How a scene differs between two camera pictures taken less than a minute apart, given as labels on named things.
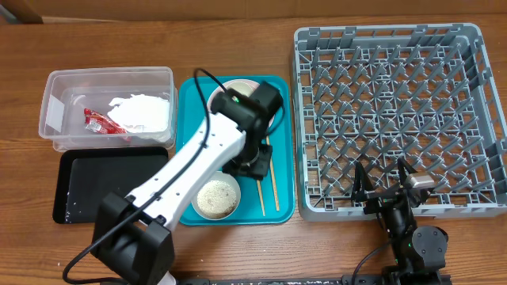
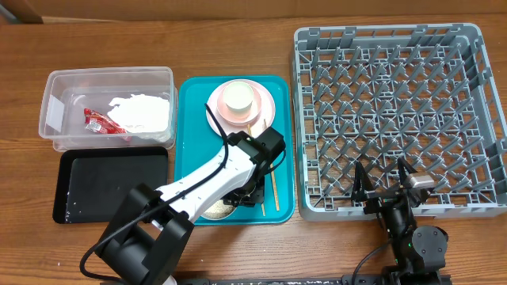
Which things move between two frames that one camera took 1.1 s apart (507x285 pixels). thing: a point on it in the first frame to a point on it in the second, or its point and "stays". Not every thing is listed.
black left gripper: (259, 169) to (258, 195)
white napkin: (140, 113) stays
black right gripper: (363, 190) stays
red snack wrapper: (99, 123) stays
